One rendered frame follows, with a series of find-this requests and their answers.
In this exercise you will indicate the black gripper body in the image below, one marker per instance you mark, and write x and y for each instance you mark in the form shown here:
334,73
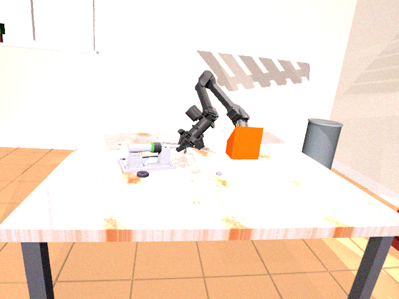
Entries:
192,135

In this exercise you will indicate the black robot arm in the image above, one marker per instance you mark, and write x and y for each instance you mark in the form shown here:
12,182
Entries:
235,112

